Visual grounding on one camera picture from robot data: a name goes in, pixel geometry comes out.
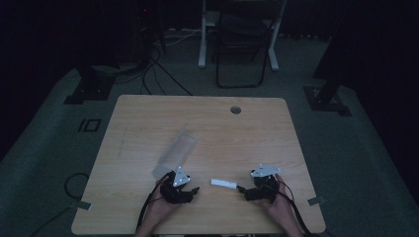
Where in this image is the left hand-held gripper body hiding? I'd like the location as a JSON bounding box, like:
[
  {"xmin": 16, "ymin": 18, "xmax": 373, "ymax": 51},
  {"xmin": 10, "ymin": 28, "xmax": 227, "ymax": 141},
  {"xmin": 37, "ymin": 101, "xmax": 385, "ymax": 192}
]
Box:
[{"xmin": 159, "ymin": 166, "xmax": 196, "ymax": 204}]

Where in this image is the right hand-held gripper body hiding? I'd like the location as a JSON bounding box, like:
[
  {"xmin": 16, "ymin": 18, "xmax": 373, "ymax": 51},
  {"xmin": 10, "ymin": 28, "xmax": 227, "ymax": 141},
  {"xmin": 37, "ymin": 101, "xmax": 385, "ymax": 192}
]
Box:
[{"xmin": 243, "ymin": 163, "xmax": 282, "ymax": 202}]

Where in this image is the small white bar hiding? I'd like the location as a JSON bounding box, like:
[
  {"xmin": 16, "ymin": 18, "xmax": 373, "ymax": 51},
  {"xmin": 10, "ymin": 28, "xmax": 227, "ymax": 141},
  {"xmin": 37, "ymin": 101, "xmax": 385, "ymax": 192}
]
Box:
[{"xmin": 209, "ymin": 178, "xmax": 238, "ymax": 191}]

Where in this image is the person's left hand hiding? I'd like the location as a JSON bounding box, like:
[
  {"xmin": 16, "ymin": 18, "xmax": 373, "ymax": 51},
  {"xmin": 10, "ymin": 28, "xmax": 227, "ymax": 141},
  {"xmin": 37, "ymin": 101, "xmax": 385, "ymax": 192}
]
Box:
[{"xmin": 143, "ymin": 176, "xmax": 186, "ymax": 229}]

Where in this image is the person's right hand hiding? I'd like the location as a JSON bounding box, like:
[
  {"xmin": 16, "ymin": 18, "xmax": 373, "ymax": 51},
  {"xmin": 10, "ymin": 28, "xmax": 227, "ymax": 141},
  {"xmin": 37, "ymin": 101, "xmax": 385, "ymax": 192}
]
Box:
[{"xmin": 258, "ymin": 173, "xmax": 298, "ymax": 231}]

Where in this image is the grey tape strip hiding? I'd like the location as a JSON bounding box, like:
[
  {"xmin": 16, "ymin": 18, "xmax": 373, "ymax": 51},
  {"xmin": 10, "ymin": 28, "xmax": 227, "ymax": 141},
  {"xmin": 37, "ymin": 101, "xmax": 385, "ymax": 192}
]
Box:
[
  {"xmin": 70, "ymin": 199, "xmax": 93, "ymax": 211},
  {"xmin": 306, "ymin": 196, "xmax": 326, "ymax": 206}
]

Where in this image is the black stand base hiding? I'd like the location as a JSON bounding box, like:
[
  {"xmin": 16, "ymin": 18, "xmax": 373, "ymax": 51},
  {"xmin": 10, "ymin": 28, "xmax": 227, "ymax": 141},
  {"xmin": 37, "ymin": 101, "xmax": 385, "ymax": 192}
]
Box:
[
  {"xmin": 63, "ymin": 64, "xmax": 117, "ymax": 106},
  {"xmin": 302, "ymin": 84, "xmax": 353, "ymax": 118}
]

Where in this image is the black folding chair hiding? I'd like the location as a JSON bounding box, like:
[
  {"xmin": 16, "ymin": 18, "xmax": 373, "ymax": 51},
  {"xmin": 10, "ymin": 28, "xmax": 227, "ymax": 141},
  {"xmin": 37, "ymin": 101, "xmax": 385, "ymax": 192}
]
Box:
[{"xmin": 214, "ymin": 0, "xmax": 274, "ymax": 90}]

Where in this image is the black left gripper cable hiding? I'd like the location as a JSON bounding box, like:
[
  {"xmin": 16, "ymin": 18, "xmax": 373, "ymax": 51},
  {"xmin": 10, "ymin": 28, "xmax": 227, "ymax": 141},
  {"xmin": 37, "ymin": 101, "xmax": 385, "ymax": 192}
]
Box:
[{"xmin": 135, "ymin": 175, "xmax": 171, "ymax": 232}]

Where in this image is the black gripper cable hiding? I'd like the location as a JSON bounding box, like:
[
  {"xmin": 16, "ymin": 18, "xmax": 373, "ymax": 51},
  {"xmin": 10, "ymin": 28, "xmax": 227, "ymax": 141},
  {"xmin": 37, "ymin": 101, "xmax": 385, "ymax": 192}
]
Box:
[
  {"xmin": 278, "ymin": 180, "xmax": 312, "ymax": 237},
  {"xmin": 135, "ymin": 175, "xmax": 171, "ymax": 232}
]

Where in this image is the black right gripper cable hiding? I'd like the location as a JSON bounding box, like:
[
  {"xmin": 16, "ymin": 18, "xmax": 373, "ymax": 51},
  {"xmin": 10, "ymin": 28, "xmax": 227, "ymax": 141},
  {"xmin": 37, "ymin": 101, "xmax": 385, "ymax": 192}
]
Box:
[{"xmin": 278, "ymin": 180, "xmax": 312, "ymax": 237}]

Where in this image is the black floor cable bundle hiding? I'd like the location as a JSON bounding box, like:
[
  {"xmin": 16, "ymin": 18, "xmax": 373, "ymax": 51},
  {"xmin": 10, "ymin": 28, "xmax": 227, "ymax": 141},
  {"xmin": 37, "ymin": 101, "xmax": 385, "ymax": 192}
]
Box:
[{"xmin": 113, "ymin": 45, "xmax": 194, "ymax": 97}]

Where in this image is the white desk frame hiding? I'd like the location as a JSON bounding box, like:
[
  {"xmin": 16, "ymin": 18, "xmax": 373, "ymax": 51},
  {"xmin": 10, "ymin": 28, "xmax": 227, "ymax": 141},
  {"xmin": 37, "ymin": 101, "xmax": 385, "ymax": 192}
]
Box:
[{"xmin": 198, "ymin": 0, "xmax": 289, "ymax": 72}]

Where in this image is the white floor cable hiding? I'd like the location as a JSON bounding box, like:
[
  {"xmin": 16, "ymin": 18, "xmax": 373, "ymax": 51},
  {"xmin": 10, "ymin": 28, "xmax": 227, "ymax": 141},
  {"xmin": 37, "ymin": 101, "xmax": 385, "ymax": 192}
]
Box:
[{"xmin": 153, "ymin": 28, "xmax": 203, "ymax": 47}]

